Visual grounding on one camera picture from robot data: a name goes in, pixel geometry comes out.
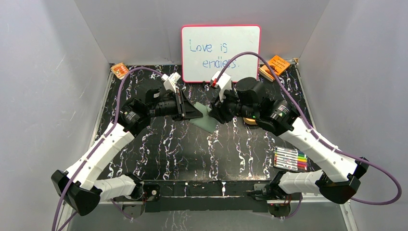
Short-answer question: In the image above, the black base bar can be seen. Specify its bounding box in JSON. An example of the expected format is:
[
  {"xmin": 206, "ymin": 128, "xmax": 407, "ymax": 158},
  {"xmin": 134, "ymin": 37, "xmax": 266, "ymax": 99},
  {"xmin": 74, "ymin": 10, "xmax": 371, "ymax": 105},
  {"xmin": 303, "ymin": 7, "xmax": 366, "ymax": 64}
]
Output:
[{"xmin": 113, "ymin": 180, "xmax": 302, "ymax": 214}]

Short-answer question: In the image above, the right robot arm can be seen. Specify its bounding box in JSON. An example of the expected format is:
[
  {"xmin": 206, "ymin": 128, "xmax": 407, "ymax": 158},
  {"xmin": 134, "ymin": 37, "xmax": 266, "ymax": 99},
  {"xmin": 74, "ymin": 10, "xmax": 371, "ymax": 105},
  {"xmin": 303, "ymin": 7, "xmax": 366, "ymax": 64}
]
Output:
[{"xmin": 210, "ymin": 76, "xmax": 368, "ymax": 204}]

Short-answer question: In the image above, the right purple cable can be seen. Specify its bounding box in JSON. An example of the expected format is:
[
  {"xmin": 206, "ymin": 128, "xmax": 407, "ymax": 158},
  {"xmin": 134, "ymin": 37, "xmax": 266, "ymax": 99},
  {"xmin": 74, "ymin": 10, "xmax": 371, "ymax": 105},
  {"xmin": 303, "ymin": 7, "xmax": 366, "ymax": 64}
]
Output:
[{"xmin": 217, "ymin": 51, "xmax": 403, "ymax": 220}]

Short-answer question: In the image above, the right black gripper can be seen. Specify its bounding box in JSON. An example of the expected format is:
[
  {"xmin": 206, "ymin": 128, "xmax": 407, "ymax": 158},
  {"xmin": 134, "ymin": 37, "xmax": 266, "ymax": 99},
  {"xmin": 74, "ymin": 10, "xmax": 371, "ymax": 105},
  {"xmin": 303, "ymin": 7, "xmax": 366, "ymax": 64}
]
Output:
[{"xmin": 207, "ymin": 85, "xmax": 257, "ymax": 125}]

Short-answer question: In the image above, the small orange card box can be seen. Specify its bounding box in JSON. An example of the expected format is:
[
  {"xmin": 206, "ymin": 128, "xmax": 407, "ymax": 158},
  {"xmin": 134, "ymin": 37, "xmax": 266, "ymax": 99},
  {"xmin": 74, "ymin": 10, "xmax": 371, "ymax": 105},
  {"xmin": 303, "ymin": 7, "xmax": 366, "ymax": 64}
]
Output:
[{"xmin": 111, "ymin": 63, "xmax": 129, "ymax": 80}]

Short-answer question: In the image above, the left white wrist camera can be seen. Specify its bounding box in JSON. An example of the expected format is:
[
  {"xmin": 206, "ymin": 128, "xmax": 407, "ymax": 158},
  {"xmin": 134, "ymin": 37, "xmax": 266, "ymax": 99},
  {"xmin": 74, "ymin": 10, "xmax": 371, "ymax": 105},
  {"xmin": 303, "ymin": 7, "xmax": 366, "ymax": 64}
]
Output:
[{"xmin": 161, "ymin": 72, "xmax": 181, "ymax": 93}]

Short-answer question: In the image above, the pink framed whiteboard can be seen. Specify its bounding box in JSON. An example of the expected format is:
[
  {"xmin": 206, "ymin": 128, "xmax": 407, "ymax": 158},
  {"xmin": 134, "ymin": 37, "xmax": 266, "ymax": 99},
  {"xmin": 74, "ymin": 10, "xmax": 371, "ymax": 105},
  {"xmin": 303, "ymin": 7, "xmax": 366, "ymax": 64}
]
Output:
[{"xmin": 181, "ymin": 25, "xmax": 261, "ymax": 83}]

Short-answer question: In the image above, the green card holder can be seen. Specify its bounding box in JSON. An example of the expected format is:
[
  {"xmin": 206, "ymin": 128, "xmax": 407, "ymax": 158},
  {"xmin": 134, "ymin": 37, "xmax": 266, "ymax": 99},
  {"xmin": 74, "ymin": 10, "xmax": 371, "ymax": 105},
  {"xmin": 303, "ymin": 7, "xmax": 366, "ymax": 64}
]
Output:
[{"xmin": 189, "ymin": 102, "xmax": 218, "ymax": 133}]

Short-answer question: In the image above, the orange oval tray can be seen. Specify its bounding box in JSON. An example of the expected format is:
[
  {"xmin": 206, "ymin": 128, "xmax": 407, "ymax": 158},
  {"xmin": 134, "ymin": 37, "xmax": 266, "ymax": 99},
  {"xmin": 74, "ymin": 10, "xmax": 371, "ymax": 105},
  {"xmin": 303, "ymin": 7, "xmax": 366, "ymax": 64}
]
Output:
[{"xmin": 243, "ymin": 118, "xmax": 257, "ymax": 125}]

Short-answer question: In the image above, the pack of coloured markers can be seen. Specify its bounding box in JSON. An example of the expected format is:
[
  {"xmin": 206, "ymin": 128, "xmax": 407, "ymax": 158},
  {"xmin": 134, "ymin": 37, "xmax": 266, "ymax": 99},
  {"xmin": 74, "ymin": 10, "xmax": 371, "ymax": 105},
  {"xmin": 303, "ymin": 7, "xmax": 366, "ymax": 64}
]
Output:
[{"xmin": 273, "ymin": 147, "xmax": 308, "ymax": 172}]

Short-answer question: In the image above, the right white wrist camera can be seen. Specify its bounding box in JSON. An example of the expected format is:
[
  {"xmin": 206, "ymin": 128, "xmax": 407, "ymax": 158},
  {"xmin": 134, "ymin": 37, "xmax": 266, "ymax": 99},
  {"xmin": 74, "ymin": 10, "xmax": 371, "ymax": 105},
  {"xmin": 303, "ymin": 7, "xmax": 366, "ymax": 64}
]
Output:
[{"xmin": 210, "ymin": 71, "xmax": 232, "ymax": 102}]

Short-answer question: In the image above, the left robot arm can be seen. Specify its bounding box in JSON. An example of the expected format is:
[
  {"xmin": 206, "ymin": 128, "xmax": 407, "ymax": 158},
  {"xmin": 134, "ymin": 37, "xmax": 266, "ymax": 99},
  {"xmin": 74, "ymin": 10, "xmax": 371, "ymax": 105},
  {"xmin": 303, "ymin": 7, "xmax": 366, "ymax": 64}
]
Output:
[{"xmin": 51, "ymin": 80, "xmax": 203, "ymax": 216}]

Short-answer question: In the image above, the orange book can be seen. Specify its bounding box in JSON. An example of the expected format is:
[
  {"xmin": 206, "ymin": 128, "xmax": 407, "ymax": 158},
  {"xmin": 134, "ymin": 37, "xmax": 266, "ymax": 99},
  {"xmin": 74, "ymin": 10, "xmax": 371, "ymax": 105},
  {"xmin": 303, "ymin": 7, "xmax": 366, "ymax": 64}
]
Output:
[{"xmin": 259, "ymin": 55, "xmax": 291, "ymax": 81}]

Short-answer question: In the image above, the aluminium frame rail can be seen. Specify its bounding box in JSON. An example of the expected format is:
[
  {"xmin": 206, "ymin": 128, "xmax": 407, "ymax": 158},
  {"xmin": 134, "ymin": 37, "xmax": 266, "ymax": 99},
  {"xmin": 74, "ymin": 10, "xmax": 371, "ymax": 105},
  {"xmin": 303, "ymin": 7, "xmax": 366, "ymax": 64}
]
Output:
[{"xmin": 57, "ymin": 180, "xmax": 357, "ymax": 231}]

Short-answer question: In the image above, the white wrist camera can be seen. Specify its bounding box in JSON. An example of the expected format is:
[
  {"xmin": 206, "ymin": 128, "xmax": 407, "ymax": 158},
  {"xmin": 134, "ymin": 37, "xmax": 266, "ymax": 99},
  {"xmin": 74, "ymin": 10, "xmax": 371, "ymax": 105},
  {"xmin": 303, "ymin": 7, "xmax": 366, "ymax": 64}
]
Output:
[
  {"xmin": 210, "ymin": 71, "xmax": 232, "ymax": 102},
  {"xmin": 161, "ymin": 72, "xmax": 181, "ymax": 93}
]

